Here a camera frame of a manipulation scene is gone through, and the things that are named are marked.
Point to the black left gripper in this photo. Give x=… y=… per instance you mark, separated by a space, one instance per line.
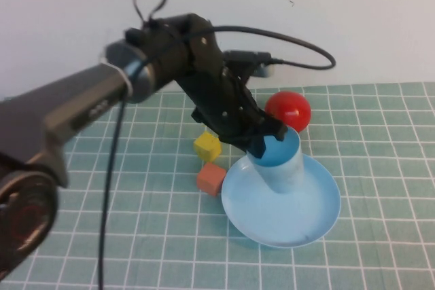
x=224 y=110

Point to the light blue plastic cup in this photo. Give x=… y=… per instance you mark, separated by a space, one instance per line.
x=285 y=174

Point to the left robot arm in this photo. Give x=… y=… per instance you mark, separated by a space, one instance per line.
x=68 y=100

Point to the light blue plastic plate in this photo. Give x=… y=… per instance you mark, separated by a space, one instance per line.
x=289 y=218

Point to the red toy apple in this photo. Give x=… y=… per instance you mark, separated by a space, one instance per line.
x=292 y=106

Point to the yellow cube block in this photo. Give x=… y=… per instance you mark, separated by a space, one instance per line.
x=206 y=149

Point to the orange cube block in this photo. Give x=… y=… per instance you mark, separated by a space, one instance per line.
x=210 y=179

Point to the green checked tablecloth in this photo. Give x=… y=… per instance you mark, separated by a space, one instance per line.
x=374 y=167

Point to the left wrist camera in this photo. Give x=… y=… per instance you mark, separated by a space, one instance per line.
x=263 y=71

